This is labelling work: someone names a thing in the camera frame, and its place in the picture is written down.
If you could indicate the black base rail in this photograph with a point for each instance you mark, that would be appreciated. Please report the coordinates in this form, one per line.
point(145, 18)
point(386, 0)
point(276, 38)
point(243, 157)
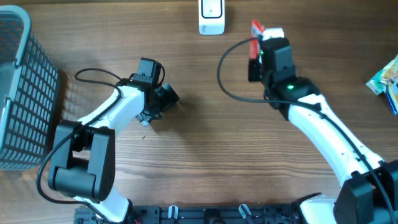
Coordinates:
point(266, 214)

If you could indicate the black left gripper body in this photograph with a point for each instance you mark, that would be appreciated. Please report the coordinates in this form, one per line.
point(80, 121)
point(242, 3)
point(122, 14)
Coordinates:
point(163, 99)

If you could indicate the yellow cracker bag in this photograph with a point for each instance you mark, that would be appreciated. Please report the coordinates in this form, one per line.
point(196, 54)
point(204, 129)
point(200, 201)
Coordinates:
point(389, 80)

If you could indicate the teal tissue pack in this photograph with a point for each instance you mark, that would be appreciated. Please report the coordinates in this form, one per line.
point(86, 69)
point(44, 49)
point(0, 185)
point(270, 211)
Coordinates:
point(375, 85)

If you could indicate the white barcode scanner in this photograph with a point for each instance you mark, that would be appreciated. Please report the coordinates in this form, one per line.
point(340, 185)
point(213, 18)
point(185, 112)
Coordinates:
point(211, 17)

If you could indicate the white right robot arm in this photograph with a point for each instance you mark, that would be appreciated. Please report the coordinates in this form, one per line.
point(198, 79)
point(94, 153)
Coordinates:
point(368, 192)

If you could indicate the grey plastic basket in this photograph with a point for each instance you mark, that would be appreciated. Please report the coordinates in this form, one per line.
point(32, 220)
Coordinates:
point(30, 85)

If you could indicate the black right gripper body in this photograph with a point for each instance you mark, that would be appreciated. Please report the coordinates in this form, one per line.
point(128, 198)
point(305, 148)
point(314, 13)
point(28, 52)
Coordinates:
point(256, 71)

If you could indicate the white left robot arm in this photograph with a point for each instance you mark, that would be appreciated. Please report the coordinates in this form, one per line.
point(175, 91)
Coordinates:
point(83, 160)

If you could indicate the red snack bag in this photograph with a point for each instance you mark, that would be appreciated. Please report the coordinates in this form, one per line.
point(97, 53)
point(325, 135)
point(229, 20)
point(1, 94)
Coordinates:
point(257, 30)

